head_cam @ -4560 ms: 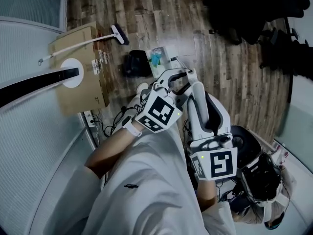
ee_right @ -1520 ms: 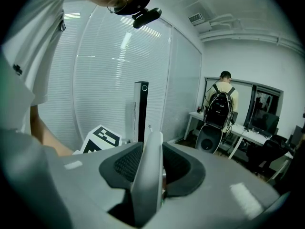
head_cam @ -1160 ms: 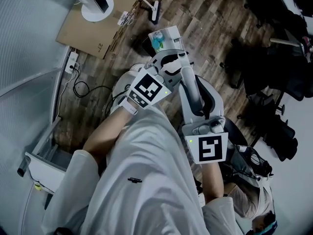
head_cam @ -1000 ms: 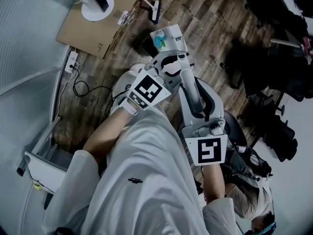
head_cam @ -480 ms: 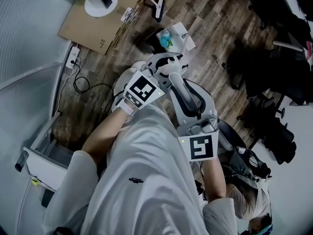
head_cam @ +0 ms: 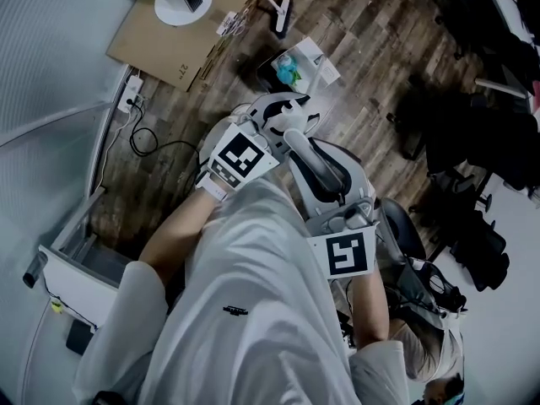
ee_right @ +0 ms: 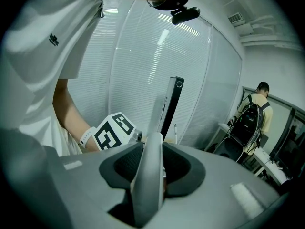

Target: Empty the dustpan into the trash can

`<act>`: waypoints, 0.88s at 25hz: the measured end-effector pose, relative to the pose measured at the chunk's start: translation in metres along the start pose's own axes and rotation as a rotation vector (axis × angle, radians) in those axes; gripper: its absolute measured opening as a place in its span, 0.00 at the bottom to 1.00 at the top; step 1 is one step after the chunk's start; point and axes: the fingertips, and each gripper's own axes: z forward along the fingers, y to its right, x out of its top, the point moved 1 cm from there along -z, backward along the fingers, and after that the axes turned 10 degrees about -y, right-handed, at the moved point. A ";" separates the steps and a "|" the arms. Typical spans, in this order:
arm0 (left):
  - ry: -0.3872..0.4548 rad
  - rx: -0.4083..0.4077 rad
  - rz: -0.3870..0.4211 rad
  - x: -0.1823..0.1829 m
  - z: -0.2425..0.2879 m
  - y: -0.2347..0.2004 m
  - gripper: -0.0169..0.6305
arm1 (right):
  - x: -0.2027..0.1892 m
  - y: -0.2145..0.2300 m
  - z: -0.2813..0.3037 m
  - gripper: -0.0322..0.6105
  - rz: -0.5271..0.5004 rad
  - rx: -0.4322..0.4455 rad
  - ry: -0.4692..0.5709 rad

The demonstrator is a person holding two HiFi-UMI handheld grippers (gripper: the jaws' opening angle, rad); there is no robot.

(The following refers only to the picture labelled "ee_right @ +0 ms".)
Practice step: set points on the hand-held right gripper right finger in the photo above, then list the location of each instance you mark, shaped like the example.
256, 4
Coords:
214, 194

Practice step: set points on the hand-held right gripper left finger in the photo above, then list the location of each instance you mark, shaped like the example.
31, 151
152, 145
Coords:
90, 187

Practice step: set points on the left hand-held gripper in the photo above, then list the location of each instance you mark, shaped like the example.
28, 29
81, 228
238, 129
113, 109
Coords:
112, 132

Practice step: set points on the person's left forearm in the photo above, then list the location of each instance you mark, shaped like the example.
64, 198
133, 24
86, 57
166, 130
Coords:
69, 108

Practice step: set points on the white wristwatch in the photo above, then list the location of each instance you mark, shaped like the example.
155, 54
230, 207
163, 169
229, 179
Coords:
87, 136

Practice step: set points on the person's light trousers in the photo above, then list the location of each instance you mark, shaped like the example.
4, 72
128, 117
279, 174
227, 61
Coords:
69, 142

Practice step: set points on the white black tower fan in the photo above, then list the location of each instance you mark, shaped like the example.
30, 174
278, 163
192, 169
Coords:
172, 104

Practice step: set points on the person's white shirt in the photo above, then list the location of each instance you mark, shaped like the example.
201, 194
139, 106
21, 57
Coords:
47, 44

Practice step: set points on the white ceiling air vent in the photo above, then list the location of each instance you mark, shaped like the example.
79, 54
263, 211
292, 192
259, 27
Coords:
236, 19

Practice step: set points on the black head-mounted camera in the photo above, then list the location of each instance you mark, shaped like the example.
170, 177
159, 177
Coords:
184, 15

